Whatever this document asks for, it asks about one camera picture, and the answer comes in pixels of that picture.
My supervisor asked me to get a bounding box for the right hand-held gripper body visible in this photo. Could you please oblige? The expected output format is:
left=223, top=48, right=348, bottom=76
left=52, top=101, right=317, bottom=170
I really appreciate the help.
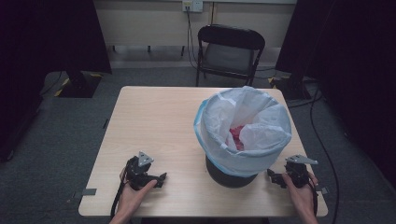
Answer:
left=284, top=154, right=319, bottom=189

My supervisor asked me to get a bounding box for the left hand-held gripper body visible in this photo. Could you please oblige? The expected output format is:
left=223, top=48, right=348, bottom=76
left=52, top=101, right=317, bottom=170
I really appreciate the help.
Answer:
left=125, top=150, right=159, bottom=191

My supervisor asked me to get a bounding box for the person's right hand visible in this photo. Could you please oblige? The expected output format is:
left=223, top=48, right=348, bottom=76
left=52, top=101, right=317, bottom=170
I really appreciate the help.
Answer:
left=281, top=171, right=319, bottom=217

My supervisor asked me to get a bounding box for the person's left hand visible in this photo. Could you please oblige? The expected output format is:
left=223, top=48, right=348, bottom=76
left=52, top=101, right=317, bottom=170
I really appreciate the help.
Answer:
left=119, top=167, right=159, bottom=219

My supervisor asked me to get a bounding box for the dark round trash bin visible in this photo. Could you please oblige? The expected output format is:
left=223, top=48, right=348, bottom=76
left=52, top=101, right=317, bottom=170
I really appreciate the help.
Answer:
left=205, top=155, right=260, bottom=189

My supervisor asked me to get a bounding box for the red crumpled wrapper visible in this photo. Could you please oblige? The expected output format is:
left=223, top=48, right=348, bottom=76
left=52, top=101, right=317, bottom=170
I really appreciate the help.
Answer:
left=224, top=125, right=246, bottom=152

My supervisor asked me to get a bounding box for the bin with white bag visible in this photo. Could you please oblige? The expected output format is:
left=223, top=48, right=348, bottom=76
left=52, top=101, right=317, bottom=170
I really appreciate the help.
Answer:
left=192, top=85, right=293, bottom=178

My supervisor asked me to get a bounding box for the black stand base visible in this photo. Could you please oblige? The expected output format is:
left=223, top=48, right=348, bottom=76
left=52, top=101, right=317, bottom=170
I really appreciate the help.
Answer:
left=54, top=70, right=104, bottom=99
left=268, top=74, right=312, bottom=101

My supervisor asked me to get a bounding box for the black curtain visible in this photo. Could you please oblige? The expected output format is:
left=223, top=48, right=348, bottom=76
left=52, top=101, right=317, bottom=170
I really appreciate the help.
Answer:
left=275, top=0, right=396, bottom=188
left=0, top=0, right=113, bottom=162

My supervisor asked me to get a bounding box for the black folding chair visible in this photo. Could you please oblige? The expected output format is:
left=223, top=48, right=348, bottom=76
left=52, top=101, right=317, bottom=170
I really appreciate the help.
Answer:
left=194, top=23, right=266, bottom=88

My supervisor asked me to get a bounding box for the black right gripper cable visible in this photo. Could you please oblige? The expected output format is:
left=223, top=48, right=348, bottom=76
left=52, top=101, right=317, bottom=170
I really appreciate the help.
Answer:
left=307, top=173, right=319, bottom=217

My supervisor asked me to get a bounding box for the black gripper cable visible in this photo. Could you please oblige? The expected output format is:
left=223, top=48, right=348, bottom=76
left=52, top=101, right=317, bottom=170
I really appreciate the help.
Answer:
left=307, top=173, right=319, bottom=217
left=109, top=169, right=129, bottom=219

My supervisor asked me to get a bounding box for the black floor cable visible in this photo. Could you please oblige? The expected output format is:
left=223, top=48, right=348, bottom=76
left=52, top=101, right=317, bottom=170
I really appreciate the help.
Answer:
left=288, top=87, right=341, bottom=224

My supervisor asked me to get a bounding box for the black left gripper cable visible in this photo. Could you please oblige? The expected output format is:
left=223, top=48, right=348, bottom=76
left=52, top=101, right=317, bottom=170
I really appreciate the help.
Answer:
left=109, top=169, right=129, bottom=219

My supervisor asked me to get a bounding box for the black cable at wall socket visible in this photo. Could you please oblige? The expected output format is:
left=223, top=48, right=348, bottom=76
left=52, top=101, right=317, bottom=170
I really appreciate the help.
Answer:
left=185, top=7, right=200, bottom=70

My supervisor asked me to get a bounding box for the white wall socket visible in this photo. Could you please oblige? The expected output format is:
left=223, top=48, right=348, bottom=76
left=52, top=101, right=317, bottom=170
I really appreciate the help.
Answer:
left=181, top=0, right=205, bottom=14

